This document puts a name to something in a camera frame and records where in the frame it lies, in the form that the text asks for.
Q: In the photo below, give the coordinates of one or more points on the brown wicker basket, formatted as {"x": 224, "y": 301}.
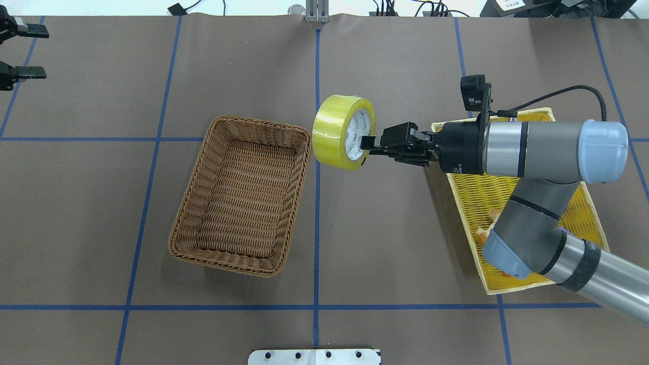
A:
{"x": 239, "y": 209}

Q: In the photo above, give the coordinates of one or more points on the small black usb device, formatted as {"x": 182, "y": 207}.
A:
{"x": 177, "y": 10}

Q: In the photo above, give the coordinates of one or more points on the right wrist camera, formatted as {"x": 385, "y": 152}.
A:
{"x": 475, "y": 93}

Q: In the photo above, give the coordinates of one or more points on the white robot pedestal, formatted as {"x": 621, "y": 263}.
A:
{"x": 316, "y": 356}

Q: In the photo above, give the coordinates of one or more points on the yellow packing tape roll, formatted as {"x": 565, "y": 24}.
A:
{"x": 339, "y": 126}

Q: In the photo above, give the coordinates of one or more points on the aluminium frame post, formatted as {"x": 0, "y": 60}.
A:
{"x": 317, "y": 11}

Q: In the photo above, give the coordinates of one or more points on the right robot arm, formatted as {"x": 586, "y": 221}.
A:
{"x": 550, "y": 160}

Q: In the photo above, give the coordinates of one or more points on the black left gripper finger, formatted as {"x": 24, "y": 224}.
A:
{"x": 16, "y": 27}
{"x": 10, "y": 75}

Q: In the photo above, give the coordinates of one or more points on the yellow woven plastic basket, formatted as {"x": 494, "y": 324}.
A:
{"x": 470, "y": 205}

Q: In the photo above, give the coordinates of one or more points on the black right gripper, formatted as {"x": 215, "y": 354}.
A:
{"x": 460, "y": 147}

